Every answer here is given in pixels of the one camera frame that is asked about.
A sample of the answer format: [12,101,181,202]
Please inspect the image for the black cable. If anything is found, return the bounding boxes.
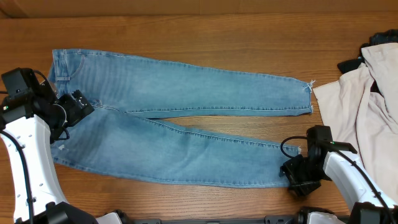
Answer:
[279,136,396,224]
[0,70,71,224]

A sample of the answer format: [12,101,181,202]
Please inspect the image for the light blue denim jeans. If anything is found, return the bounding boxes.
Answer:
[49,49,313,188]

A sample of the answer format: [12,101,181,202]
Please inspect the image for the black garment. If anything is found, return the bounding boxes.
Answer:
[337,29,397,98]

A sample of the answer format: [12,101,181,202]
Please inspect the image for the right black cable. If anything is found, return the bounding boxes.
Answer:
[279,136,396,224]

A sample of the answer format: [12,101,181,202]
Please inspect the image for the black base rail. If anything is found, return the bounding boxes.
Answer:
[120,215,297,224]

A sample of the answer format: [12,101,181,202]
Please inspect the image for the pale pink garment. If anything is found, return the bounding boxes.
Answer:
[312,42,398,203]

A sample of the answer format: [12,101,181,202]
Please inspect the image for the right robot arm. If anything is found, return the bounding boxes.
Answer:
[280,125,397,224]

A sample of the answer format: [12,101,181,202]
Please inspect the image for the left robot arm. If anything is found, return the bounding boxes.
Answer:
[1,68,123,224]

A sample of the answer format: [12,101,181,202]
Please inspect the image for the left black cable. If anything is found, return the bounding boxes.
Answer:
[0,70,71,224]

